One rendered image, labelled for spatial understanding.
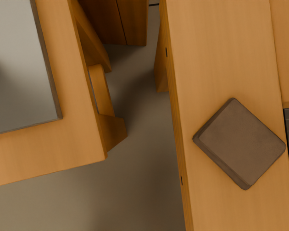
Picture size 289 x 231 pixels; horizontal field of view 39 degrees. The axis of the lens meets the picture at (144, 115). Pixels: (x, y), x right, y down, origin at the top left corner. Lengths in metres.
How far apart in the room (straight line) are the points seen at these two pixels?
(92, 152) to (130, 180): 0.87
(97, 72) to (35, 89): 0.65
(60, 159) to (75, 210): 0.90
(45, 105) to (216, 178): 0.25
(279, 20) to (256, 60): 0.07
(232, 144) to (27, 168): 0.30
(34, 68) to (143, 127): 0.90
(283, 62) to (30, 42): 0.35
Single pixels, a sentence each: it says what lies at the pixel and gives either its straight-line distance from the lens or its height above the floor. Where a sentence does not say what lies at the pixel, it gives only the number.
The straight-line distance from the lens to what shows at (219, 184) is 0.55.
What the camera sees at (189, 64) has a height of 0.90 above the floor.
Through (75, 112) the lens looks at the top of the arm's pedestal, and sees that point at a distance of 0.60.
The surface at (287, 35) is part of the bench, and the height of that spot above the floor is 0.88.
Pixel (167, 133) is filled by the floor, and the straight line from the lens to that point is 1.44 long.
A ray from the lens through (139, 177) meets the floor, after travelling 1.45.
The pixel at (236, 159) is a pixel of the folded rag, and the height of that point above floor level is 0.93.
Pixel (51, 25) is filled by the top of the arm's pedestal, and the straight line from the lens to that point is 0.62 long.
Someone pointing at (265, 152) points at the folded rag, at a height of 0.93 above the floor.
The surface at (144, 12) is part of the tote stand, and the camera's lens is 1.03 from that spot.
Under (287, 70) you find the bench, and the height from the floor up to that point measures 0.88.
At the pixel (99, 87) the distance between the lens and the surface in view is 1.21.
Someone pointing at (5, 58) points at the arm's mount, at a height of 0.88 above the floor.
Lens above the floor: 1.44
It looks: 89 degrees down
